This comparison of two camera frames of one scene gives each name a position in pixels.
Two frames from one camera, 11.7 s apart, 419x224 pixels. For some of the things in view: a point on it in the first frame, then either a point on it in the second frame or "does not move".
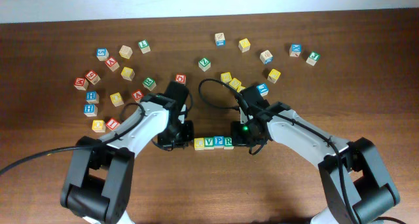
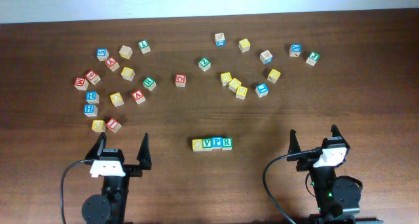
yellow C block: x=199 y=143 does not move
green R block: x=228 y=144 does not move
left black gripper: x=177 y=140 → x=131 y=168
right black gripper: x=241 y=139 → x=303 y=156
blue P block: x=218 y=141 does not move
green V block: x=209 y=143 does not move
